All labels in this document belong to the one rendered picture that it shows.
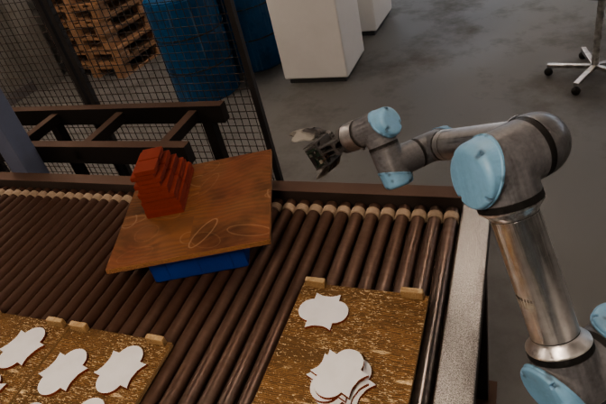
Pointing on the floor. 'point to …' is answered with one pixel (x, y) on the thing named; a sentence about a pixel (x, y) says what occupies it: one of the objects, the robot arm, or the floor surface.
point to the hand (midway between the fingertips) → (305, 155)
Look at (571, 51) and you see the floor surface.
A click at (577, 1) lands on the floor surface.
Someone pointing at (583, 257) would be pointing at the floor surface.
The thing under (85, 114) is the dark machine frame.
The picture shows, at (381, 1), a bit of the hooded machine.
